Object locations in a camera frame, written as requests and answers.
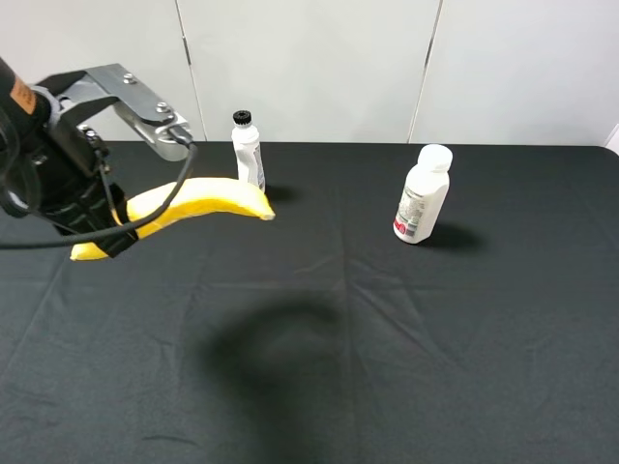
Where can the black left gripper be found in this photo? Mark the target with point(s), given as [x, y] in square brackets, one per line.
[52, 164]

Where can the yellow banana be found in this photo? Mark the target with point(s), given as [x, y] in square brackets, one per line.
[197, 197]

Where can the white bottle black cap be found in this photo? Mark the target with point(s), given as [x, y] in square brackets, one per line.
[246, 144]

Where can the black tablecloth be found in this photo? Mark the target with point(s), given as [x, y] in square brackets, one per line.
[320, 337]

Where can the white labelled pill bottle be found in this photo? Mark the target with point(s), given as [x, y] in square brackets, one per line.
[424, 192]

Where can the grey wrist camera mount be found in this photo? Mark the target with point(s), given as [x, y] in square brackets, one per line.
[143, 110]

